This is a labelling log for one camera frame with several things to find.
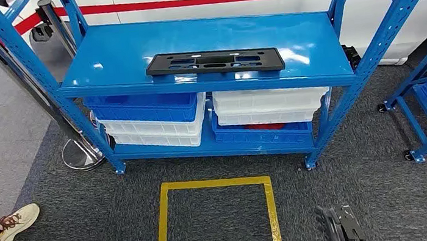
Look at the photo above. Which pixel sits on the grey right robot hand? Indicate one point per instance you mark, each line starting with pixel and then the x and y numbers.
pixel 345 229

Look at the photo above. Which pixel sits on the black plastic bracket part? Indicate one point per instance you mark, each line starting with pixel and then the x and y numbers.
pixel 156 67

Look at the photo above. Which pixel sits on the blue metal shelf rack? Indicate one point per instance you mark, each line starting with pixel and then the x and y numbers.
pixel 128 52
pixel 423 67

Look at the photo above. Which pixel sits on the red item in crate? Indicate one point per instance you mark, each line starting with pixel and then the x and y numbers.
pixel 265 126

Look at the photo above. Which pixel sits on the white plastic crate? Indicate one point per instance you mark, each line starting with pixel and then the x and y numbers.
pixel 266 118
pixel 159 141
pixel 157 127
pixel 268 98

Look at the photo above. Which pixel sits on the yellow floor tape square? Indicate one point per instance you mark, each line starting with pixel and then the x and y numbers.
pixel 165 223

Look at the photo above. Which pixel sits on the person's beige shoe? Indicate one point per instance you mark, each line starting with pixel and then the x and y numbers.
pixel 11 228

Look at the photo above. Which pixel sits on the chrome stanchion post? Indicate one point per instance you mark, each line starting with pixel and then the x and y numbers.
pixel 52 17
pixel 79 158

